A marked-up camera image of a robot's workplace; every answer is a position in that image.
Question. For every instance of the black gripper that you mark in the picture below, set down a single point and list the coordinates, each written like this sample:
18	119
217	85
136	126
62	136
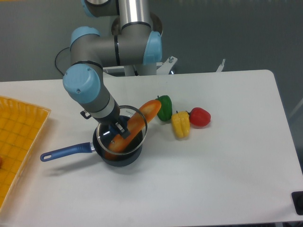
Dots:
110	115

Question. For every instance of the glass pot lid blue knob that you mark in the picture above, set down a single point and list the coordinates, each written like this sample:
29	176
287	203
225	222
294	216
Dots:
104	135

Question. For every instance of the dark saucepan blue handle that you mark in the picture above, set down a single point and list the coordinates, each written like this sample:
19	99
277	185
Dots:
90	147

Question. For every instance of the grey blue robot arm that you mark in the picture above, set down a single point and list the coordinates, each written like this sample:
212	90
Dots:
91	53

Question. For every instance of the orange toy baguette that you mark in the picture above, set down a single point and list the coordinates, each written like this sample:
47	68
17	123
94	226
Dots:
151	111

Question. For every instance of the green toy bell pepper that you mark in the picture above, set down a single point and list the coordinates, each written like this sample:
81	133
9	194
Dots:
165	112

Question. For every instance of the yellow toy bell pepper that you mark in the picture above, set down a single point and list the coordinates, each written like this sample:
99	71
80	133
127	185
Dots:
181	124

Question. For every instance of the red toy bell pepper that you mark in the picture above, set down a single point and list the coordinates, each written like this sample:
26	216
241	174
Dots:
199	117

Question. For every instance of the yellow plastic basket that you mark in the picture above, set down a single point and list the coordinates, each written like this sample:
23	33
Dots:
20	126

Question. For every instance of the black device table corner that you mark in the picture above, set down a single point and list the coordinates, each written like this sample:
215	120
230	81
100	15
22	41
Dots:
297	198

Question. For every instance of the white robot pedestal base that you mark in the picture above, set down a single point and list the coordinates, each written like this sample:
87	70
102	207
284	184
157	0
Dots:
160	68

